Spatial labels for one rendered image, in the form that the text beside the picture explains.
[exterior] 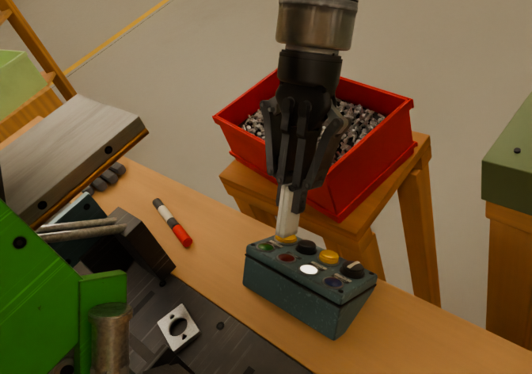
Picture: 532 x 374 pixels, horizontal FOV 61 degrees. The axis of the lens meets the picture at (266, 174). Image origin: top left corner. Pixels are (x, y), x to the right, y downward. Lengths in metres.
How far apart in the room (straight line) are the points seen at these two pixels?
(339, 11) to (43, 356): 0.44
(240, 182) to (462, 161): 1.25
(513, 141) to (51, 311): 0.58
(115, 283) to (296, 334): 0.23
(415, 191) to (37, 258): 0.72
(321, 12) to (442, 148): 1.59
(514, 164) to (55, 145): 0.58
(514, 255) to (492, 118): 1.43
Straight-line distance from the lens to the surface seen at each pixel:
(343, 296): 0.52
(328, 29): 0.52
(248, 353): 0.58
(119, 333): 0.44
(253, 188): 0.89
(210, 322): 0.62
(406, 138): 0.83
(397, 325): 0.56
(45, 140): 0.64
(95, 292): 0.45
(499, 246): 0.80
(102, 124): 0.60
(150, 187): 0.85
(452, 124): 2.17
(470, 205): 1.84
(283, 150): 0.58
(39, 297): 0.44
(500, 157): 0.67
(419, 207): 0.99
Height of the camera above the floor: 1.40
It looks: 41 degrees down
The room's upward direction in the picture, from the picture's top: 23 degrees counter-clockwise
